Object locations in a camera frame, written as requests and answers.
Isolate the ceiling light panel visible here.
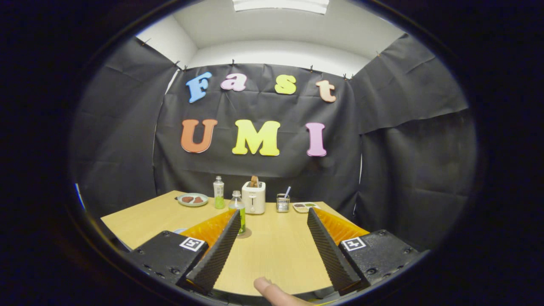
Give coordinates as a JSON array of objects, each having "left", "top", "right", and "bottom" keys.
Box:
[{"left": 232, "top": 0, "right": 330, "bottom": 15}]

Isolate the pale green plate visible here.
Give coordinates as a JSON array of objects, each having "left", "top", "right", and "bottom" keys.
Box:
[{"left": 177, "top": 193, "right": 210, "bottom": 207}]

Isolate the clear juice bottle green label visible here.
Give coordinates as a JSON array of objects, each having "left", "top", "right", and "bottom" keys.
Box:
[{"left": 228, "top": 190, "right": 247, "bottom": 235}]

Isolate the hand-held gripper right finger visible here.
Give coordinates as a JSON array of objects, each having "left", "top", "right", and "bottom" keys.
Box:
[{"left": 307, "top": 207, "right": 419, "bottom": 296}]

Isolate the cream toaster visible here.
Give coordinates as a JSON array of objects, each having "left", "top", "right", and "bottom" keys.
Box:
[{"left": 241, "top": 181, "right": 266, "bottom": 215}]

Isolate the slim bottle with green liquid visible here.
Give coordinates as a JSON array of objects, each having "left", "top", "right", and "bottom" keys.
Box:
[{"left": 213, "top": 176, "right": 225, "bottom": 210}]

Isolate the wooden table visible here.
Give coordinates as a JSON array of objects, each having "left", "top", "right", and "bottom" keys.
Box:
[{"left": 100, "top": 190, "right": 370, "bottom": 297}]

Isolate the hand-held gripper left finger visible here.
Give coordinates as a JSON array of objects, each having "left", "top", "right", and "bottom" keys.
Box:
[{"left": 127, "top": 209, "right": 241, "bottom": 295}]

